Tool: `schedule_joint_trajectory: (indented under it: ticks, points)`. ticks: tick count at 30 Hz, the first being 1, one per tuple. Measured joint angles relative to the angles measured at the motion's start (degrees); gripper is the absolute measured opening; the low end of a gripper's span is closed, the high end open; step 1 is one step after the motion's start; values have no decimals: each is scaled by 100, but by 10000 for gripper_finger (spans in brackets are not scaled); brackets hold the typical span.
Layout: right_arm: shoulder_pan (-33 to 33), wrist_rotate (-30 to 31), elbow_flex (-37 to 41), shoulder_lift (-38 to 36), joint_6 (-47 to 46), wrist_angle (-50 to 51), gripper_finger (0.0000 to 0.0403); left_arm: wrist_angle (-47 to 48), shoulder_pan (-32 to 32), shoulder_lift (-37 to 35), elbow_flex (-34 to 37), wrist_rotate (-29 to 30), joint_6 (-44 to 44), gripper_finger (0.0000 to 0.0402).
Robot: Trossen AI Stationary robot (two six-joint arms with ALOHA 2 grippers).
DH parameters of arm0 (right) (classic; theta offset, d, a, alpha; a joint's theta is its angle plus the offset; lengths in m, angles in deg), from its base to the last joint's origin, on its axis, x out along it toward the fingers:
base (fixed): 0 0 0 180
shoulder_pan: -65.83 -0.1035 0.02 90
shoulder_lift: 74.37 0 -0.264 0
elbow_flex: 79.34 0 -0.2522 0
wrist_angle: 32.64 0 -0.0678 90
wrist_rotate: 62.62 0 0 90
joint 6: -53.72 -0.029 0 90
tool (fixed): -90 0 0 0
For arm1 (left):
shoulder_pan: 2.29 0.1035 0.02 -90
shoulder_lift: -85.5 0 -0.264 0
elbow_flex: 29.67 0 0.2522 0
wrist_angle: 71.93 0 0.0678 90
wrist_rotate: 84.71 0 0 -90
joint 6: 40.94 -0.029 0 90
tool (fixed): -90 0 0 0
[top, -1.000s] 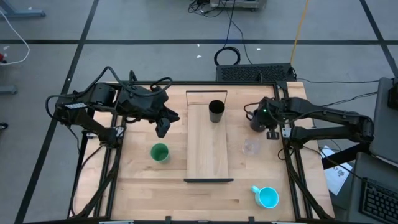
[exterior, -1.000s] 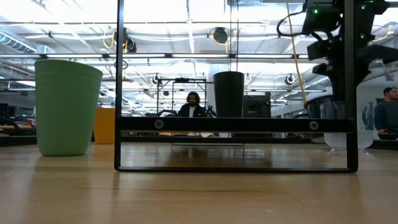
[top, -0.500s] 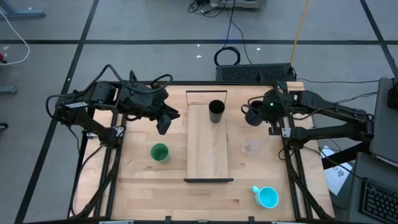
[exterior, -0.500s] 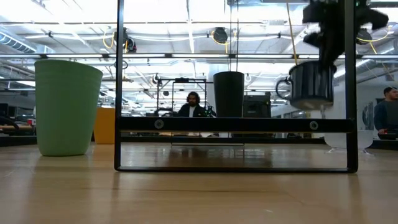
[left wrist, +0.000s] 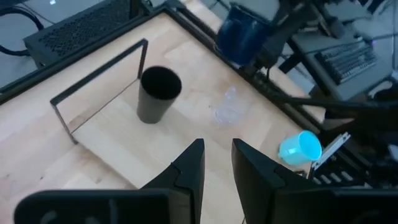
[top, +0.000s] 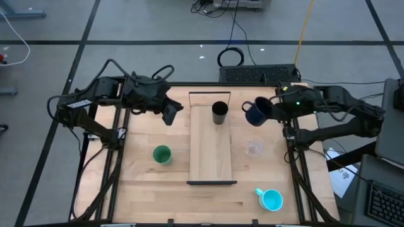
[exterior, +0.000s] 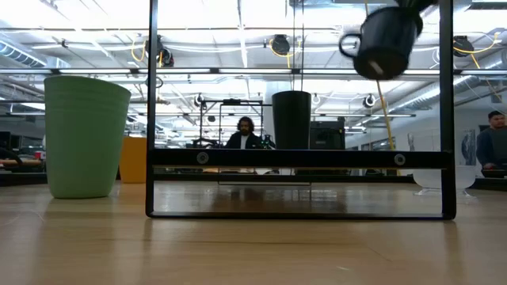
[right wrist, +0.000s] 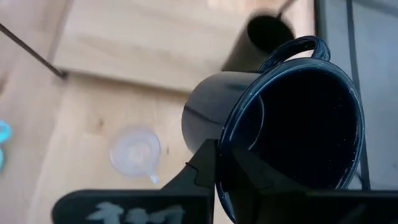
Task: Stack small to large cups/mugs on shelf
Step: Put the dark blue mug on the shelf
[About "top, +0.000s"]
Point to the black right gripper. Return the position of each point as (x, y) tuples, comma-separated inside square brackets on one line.
[(288, 105)]

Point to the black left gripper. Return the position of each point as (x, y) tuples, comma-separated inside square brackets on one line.
[(146, 96)]

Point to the dark blue enamel mug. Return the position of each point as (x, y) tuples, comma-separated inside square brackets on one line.
[(257, 112)]

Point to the tall black cup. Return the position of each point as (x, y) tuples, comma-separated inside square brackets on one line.
[(220, 113)]

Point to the clear glass cup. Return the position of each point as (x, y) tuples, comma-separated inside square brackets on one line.
[(255, 148)]

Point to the green plastic cup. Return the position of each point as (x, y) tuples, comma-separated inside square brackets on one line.
[(162, 155)]

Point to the cyan ceramic mug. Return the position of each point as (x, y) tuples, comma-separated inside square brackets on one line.
[(270, 199)]

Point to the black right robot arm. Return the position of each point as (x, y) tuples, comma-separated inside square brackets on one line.
[(347, 129)]

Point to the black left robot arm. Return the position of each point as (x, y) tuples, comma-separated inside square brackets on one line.
[(88, 124)]

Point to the black computer case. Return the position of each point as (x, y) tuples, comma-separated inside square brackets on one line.
[(259, 74)]

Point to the wooden tray board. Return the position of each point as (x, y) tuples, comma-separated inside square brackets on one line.
[(210, 151)]

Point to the white printed paper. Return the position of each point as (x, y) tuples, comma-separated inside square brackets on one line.
[(342, 179)]

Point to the grey laptop lid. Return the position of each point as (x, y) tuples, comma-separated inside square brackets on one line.
[(391, 142)]

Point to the black keyboard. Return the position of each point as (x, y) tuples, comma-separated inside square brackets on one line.
[(385, 205)]

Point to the grey table foot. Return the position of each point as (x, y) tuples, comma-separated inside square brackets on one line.
[(22, 13), (8, 91)]

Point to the black aluminium table frame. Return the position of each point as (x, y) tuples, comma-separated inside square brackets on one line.
[(205, 84)]

